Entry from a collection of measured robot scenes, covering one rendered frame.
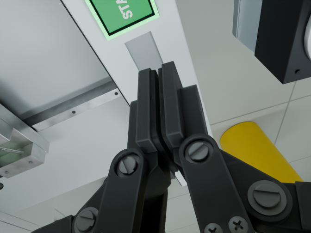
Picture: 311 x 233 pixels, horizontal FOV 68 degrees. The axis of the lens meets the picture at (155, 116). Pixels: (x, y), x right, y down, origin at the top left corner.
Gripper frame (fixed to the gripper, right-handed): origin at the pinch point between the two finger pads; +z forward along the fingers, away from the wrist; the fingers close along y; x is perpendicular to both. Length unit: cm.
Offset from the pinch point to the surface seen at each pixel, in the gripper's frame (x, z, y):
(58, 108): -17.0, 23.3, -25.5
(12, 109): -14.0, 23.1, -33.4
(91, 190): -181, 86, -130
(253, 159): -166, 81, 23
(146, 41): -5.2, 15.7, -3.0
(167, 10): -2.8, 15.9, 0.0
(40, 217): -59, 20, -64
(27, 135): -16.8, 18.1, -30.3
